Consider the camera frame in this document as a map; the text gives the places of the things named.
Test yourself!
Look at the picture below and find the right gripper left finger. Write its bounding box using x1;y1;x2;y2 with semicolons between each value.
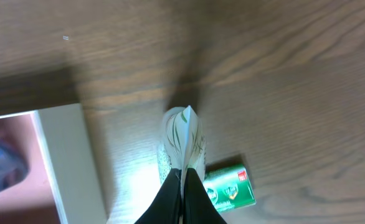
135;169;181;224

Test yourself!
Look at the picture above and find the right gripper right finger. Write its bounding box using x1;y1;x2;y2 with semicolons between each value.
182;168;226;224

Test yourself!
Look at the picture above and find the green soap bar box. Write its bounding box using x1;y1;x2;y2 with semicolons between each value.
203;164;256;213

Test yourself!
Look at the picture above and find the white lotion tube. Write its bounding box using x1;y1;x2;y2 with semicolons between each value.
157;106;206;182

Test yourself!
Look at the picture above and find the clear pump soap bottle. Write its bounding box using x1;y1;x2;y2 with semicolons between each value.
0;141;29;192

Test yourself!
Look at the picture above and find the white cardboard box pink inside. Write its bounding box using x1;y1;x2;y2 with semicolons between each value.
0;103;108;224

